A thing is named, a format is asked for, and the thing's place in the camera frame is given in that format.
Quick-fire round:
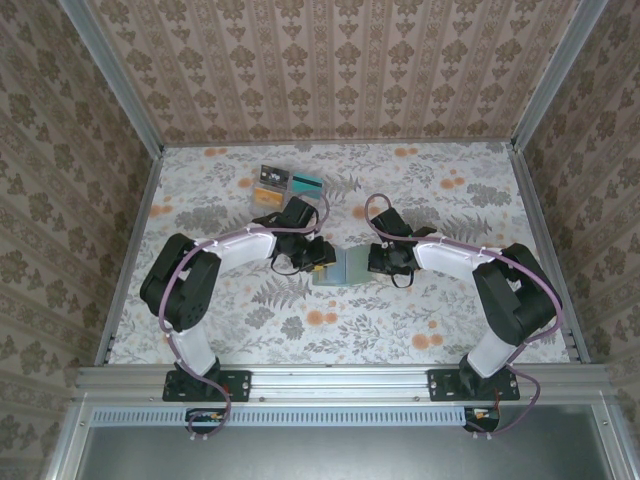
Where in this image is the green translucent card holder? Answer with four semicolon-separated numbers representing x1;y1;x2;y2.
312;246;382;289

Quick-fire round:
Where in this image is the clear acrylic card organizer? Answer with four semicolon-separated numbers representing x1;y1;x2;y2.
248;163;327;215

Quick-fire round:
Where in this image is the teal credit card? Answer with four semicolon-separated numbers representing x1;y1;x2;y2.
291;173;324;197

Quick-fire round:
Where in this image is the orange credit card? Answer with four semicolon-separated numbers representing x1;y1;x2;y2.
253;185;286;210

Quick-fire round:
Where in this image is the black credit card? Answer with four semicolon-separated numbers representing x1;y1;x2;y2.
259;164;291;190

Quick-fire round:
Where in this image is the floral patterned table cover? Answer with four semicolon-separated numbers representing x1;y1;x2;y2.
106;142;575;367

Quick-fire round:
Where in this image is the grey metal panel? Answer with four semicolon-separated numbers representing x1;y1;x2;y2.
44;402;634;480

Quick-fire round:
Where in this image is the black controller board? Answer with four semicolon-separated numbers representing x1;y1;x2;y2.
463;407;502;434
184;407;227;435

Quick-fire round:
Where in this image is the long aluminium mounting rail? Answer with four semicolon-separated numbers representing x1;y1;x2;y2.
73;363;615;404

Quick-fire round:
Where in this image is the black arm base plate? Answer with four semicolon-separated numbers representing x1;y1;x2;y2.
162;368;251;403
428;368;521;403

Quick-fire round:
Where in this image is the aluminium side rail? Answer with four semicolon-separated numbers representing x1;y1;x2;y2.
505;141;592;365
93;147;166;366

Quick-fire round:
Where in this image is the grey slotted cable duct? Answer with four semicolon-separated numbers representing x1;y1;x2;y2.
92;405;501;427

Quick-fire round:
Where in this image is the aluminium corner post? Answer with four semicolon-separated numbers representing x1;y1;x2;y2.
509;0;609;151
57;0;166;155

